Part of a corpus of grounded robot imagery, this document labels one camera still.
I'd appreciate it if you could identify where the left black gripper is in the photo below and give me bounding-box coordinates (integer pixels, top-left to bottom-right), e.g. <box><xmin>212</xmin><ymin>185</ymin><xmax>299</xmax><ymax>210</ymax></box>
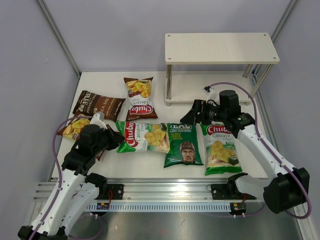
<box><xmin>92</xmin><ymin>124</ymin><xmax>125</xmax><ymax>156</ymax></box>

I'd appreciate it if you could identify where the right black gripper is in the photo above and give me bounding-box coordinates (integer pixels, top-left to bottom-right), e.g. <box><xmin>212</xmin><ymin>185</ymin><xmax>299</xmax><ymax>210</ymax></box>
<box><xmin>180</xmin><ymin>99</ymin><xmax>228</xmax><ymax>126</ymax></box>

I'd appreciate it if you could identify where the green Chuba cassava chips bag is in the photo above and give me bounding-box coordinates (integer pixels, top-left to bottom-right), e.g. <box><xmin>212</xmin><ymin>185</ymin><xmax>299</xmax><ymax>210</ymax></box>
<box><xmin>115</xmin><ymin>120</ymin><xmax>170</xmax><ymax>154</ymax></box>

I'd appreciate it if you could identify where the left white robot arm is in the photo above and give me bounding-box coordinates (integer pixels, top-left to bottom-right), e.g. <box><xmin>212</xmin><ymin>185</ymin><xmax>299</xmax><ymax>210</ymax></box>
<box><xmin>17</xmin><ymin>124</ymin><xmax>124</xmax><ymax>240</ymax></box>

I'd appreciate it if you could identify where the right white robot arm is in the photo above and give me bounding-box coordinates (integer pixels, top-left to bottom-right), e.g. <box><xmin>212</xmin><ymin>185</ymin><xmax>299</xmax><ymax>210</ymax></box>
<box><xmin>180</xmin><ymin>90</ymin><xmax>312</xmax><ymax>219</ymax></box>

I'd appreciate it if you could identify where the dark green Real chips bag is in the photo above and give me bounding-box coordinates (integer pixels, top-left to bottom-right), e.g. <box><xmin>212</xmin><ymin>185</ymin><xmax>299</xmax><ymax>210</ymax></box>
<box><xmin>164</xmin><ymin>123</ymin><xmax>204</xmax><ymax>168</ymax></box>

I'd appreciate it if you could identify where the brown Chuba cassava chips bag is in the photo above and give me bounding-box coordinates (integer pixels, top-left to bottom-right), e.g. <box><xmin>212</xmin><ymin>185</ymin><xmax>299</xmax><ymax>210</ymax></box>
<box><xmin>123</xmin><ymin>77</ymin><xmax>158</xmax><ymax>122</ymax></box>

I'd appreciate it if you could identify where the white two-tier wooden shelf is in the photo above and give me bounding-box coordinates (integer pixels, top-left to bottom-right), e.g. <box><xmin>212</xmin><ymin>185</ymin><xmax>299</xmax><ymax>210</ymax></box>
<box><xmin>164</xmin><ymin>32</ymin><xmax>280</xmax><ymax>106</ymax></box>

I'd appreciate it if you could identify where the brown Kettle sea salt bag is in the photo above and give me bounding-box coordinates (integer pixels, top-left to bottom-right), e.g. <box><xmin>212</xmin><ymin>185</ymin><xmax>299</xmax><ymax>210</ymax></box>
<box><xmin>72</xmin><ymin>90</ymin><xmax>126</xmax><ymax>122</ymax></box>

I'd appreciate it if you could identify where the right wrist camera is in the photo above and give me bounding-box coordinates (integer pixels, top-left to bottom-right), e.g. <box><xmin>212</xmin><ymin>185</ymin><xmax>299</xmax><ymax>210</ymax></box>
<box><xmin>202</xmin><ymin>85</ymin><xmax>219</xmax><ymax>102</ymax></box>

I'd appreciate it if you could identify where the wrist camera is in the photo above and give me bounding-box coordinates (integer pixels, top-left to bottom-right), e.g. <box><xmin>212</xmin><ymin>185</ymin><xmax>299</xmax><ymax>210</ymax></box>
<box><xmin>90</xmin><ymin>112</ymin><xmax>109</xmax><ymax>130</ymax></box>
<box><xmin>202</xmin><ymin>85</ymin><xmax>219</xmax><ymax>102</ymax></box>

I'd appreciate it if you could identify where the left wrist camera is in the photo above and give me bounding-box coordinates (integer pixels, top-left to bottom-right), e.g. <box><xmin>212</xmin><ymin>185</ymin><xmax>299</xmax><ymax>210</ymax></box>
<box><xmin>90</xmin><ymin>112</ymin><xmax>109</xmax><ymax>130</ymax></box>

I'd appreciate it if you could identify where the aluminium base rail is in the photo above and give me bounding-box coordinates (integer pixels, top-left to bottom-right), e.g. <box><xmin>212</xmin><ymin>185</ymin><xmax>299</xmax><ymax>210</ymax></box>
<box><xmin>34</xmin><ymin>178</ymin><xmax>266</xmax><ymax>217</ymax></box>

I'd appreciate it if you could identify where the right aluminium frame post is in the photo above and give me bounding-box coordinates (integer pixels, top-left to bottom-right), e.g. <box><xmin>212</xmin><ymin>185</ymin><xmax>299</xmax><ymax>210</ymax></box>
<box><xmin>271</xmin><ymin>0</ymin><xmax>300</xmax><ymax>44</ymax></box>

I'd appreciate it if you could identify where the aluminium frame post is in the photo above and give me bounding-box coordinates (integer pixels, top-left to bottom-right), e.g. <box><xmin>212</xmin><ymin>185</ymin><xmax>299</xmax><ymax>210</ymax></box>
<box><xmin>34</xmin><ymin>0</ymin><xmax>82</xmax><ymax>79</ymax></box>
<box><xmin>271</xmin><ymin>0</ymin><xmax>300</xmax><ymax>44</ymax></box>

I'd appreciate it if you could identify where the left aluminium frame post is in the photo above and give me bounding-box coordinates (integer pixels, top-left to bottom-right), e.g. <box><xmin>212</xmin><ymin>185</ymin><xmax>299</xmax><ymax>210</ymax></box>
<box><xmin>34</xmin><ymin>0</ymin><xmax>82</xmax><ymax>79</ymax></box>

